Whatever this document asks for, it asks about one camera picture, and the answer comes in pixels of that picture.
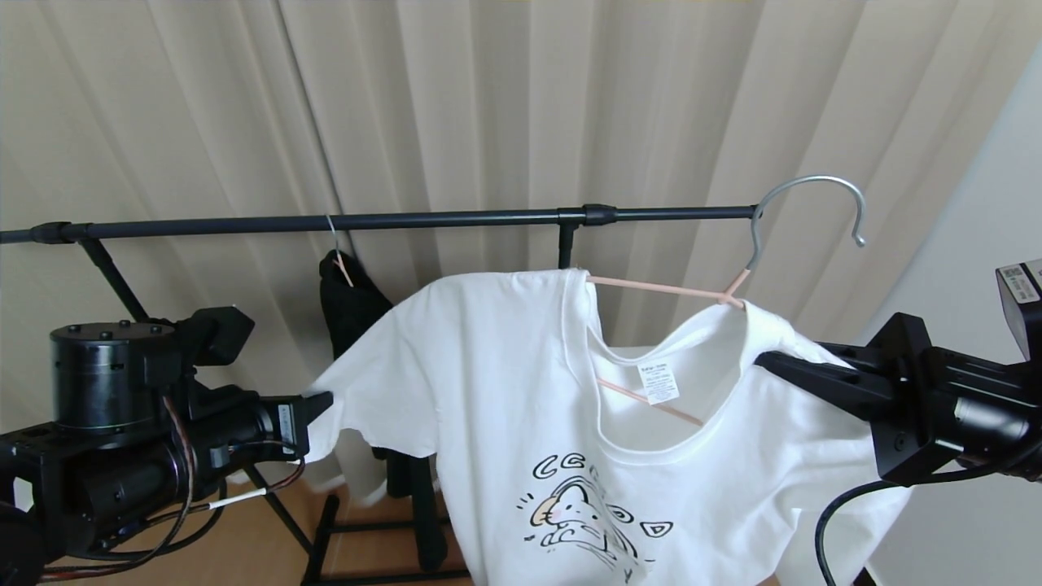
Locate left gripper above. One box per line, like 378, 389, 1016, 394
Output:
186, 386, 315, 491

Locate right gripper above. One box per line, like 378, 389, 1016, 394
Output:
869, 313, 1036, 488

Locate black shorts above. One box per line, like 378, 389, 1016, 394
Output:
318, 249, 450, 572

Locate pink clothes hanger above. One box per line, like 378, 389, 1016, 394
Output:
325, 215, 356, 288
586, 174, 869, 428

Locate white printed garment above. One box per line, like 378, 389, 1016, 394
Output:
304, 268, 914, 586

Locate black clothes rack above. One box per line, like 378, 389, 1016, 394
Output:
0, 203, 763, 586

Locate white curtain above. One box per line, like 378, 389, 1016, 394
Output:
0, 0, 1042, 497

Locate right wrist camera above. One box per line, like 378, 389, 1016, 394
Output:
995, 258, 1042, 364

